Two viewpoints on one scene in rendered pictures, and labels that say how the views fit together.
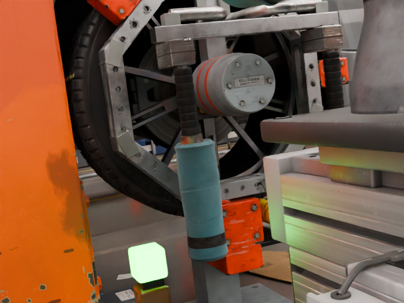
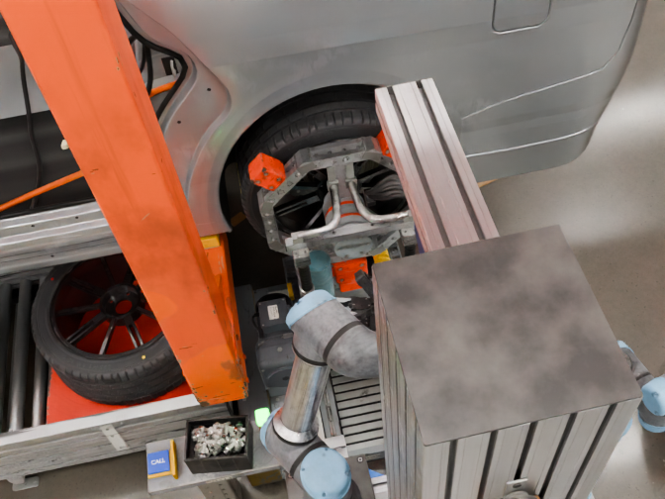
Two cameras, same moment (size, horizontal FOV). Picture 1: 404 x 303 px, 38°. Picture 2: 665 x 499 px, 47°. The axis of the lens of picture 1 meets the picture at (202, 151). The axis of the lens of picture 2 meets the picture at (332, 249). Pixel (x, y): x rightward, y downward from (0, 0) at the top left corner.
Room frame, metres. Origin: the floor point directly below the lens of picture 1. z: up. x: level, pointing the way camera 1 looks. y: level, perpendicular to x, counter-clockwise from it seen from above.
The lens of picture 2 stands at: (-0.16, -0.48, 2.82)
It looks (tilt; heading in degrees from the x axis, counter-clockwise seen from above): 53 degrees down; 17
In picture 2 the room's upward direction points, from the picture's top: 8 degrees counter-clockwise
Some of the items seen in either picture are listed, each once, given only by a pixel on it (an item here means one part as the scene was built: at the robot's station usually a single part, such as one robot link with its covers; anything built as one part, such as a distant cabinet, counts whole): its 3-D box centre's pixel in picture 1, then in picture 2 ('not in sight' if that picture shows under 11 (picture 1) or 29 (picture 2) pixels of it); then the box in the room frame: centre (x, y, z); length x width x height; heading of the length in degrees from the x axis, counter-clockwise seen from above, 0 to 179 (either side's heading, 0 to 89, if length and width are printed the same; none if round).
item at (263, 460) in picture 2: not in sight; (213, 455); (0.67, 0.27, 0.44); 0.43 x 0.17 x 0.03; 111
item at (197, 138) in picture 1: (186, 103); (305, 276); (1.15, 0.02, 0.83); 0.04 x 0.04 x 0.16
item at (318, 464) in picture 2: not in sight; (325, 477); (0.46, -0.19, 0.98); 0.13 x 0.12 x 0.14; 52
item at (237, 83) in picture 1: (229, 85); (346, 222); (1.36, -0.08, 0.85); 0.21 x 0.14 x 0.14; 21
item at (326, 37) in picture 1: (321, 38); (407, 229); (1.30, -0.29, 0.93); 0.09 x 0.05 x 0.05; 21
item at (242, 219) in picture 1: (228, 231); (347, 260); (1.46, -0.04, 0.48); 0.16 x 0.12 x 0.17; 21
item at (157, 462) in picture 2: not in sight; (158, 462); (0.61, 0.43, 0.47); 0.07 x 0.07 x 0.02; 21
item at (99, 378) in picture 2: not in sight; (127, 314); (1.18, 0.77, 0.39); 0.66 x 0.66 x 0.24
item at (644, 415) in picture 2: not in sight; (654, 404); (0.71, -0.94, 1.12); 0.11 x 0.08 x 0.11; 36
